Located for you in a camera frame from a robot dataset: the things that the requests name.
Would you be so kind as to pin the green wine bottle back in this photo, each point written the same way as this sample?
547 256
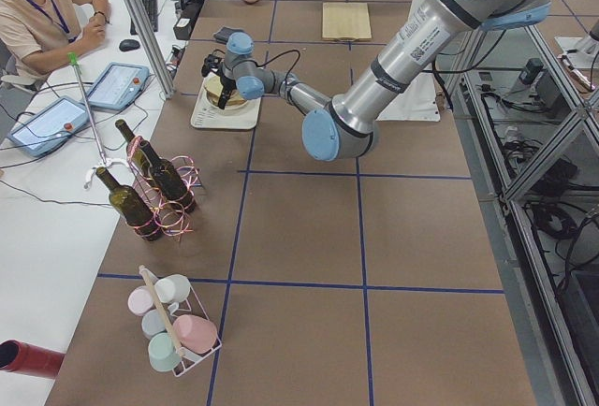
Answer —
135 155

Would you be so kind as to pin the green wine bottle front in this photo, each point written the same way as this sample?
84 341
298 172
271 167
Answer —
126 200

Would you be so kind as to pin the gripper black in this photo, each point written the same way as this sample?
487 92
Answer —
227 81

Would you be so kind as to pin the black computer mouse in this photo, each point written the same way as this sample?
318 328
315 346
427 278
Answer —
129 45

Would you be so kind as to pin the teach pendant near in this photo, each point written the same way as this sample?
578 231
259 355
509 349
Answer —
49 129

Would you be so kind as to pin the green wine bottle middle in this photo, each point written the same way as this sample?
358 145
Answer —
168 180

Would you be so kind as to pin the white round plate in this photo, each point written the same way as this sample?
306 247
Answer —
232 104

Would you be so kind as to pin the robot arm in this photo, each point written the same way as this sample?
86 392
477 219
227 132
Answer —
343 126

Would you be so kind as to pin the pale pink cup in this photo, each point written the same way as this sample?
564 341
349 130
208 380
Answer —
140 301

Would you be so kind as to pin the wooden rack handle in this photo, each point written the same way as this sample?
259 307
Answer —
147 277

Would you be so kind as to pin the mint green cup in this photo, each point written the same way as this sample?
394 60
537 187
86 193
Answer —
163 356

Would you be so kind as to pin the seated person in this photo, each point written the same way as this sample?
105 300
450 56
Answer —
41 34

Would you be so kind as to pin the white bear tray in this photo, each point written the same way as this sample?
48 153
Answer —
205 116

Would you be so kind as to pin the white wire cup rack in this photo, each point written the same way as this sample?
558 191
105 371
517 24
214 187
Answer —
173 319

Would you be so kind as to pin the green wine bottle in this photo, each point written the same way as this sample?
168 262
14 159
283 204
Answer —
135 155
126 200
168 180

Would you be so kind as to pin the wooden cutting board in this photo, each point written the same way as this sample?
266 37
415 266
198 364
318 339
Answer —
346 21

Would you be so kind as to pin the grey folded cloth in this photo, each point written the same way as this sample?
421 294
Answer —
224 33

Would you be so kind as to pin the copper wire bottle rack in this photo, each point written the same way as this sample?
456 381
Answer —
174 222

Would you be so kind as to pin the grey cup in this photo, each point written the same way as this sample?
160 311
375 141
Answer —
152 324

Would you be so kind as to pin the metal grabber stick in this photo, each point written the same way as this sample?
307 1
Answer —
104 160

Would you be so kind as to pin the bread slice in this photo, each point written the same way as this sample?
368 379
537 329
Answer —
214 87

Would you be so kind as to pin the red cylinder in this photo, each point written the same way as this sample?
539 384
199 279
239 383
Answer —
31 360

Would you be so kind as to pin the teach pendant far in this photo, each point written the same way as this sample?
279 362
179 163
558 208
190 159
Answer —
117 86

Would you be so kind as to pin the teach pendant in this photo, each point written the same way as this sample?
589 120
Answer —
49 129
117 86

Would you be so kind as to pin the white cup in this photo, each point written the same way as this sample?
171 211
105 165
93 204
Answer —
173 288

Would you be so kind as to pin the black keyboard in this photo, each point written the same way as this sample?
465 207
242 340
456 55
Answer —
151 9

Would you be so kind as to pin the black box device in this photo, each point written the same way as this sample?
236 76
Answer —
184 26

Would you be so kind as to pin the aluminium frame post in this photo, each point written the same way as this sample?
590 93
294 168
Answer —
150 45

